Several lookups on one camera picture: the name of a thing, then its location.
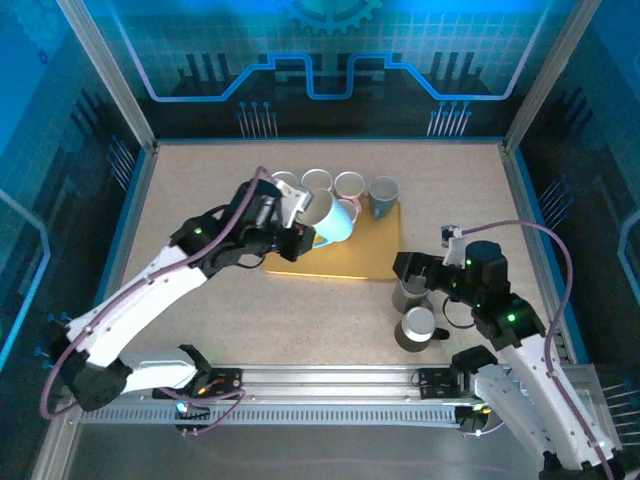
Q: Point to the light blue mug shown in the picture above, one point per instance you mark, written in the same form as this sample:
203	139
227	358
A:
335	222

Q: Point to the dark teal mug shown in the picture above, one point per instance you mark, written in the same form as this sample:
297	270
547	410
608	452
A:
286	177

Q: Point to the white ceramic mug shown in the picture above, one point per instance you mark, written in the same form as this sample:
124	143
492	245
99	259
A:
317	179

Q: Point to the pink ceramic mug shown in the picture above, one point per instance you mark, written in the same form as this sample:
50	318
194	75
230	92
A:
349	184

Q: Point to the grey-blue ceramic mug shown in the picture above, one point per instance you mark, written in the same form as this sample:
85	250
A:
384	190

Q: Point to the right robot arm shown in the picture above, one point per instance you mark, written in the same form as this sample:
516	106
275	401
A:
530	400

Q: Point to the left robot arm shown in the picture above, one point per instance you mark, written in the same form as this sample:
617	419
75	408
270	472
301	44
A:
140	300

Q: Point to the grey metallic mug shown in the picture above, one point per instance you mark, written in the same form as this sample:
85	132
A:
417	327
407	300

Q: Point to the aluminium table side rail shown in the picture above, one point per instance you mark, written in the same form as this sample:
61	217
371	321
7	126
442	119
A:
531	235
135	215

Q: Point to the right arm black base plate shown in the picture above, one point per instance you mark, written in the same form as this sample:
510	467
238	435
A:
435	382

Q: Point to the aluminium mounting rail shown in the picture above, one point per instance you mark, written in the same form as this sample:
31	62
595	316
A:
325	380

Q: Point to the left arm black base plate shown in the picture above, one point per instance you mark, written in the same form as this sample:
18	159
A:
227	382

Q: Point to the aluminium frame post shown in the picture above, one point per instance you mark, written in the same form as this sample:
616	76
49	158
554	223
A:
550	75
107	75

